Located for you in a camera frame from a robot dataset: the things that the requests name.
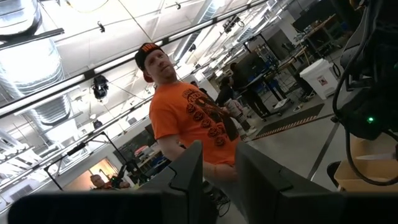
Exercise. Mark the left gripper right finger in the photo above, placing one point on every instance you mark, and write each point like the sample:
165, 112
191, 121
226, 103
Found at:
261, 189

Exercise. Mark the black striped floor mat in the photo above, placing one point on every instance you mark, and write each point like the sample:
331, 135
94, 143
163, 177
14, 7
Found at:
289, 119

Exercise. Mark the black table clamp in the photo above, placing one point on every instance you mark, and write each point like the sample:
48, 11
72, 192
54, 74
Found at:
333, 171

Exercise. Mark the silver round ventilation duct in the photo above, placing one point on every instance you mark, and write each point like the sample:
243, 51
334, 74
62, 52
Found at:
31, 71

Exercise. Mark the black background table frame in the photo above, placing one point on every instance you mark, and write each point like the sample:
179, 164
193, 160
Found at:
76, 149

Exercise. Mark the person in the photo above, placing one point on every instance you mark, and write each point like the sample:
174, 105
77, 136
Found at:
186, 115
225, 91
241, 74
98, 182

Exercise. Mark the black ceiling camera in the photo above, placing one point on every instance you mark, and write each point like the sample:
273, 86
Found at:
231, 23
100, 87

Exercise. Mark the black standing desk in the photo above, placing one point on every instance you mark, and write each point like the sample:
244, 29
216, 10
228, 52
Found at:
281, 104

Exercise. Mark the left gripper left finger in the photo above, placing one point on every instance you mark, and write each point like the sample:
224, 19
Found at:
189, 174

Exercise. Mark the white trash bin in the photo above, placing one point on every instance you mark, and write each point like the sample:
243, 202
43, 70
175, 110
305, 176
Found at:
320, 77

